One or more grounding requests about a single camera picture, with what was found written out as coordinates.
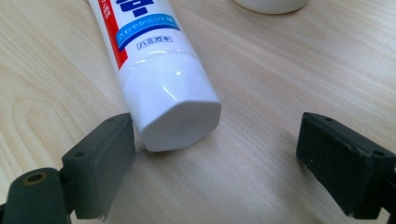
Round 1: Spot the white cup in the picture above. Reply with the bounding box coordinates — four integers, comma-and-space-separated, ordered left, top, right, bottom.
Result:
233, 0, 310, 15

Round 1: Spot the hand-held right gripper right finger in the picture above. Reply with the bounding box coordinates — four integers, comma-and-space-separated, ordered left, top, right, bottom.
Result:
295, 111, 396, 220

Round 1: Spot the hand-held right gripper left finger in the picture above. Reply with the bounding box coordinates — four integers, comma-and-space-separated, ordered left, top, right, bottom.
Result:
61, 112, 136, 222

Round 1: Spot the white toothpaste tube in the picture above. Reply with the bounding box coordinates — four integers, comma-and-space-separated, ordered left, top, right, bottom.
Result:
87, 0, 222, 153

